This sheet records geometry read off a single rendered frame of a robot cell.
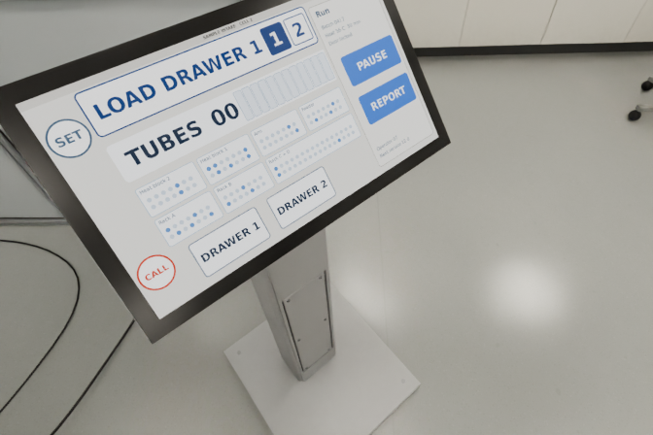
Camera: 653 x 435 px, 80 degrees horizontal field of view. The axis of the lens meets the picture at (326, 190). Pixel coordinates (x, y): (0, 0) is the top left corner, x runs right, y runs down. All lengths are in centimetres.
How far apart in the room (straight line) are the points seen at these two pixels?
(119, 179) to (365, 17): 40
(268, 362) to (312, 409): 21
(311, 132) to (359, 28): 17
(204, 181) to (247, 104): 11
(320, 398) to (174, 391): 49
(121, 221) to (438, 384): 120
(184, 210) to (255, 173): 10
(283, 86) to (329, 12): 13
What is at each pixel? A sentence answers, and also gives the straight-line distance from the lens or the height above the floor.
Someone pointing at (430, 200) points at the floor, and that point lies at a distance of 186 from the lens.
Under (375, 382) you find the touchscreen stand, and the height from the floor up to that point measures 4.
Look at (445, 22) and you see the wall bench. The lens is 266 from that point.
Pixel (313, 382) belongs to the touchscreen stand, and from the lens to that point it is 142.
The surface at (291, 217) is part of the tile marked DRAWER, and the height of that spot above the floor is 99.
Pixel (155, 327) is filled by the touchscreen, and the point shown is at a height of 97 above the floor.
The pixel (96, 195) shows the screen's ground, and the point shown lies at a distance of 49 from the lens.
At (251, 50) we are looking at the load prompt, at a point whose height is 115.
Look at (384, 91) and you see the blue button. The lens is 61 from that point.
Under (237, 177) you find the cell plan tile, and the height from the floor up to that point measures 105.
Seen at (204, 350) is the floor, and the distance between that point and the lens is 157.
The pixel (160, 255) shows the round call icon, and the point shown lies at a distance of 49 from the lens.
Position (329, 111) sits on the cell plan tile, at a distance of 55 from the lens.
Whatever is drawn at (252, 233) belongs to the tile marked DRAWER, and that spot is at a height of 100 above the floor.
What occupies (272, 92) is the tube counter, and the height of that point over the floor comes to 111.
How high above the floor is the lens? 140
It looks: 49 degrees down
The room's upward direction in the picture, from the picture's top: 4 degrees counter-clockwise
